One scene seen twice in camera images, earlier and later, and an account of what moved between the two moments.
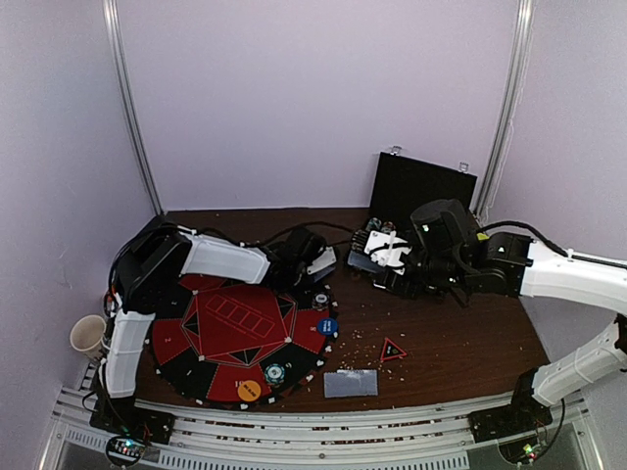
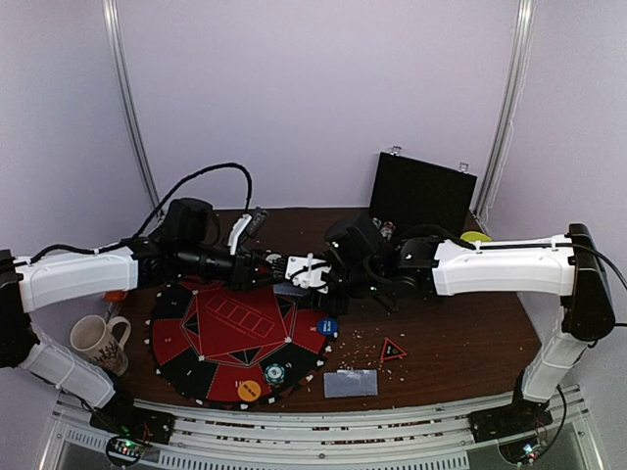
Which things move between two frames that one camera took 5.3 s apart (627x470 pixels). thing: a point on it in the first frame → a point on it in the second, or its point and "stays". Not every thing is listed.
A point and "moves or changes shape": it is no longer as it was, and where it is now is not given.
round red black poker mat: x=230 y=343 stays
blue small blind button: x=327 y=326 stays
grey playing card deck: x=363 y=261 moves or changes shape
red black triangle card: x=391 y=351 stays
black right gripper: x=388 y=276 → x=336 y=287
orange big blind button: x=249 y=391 stays
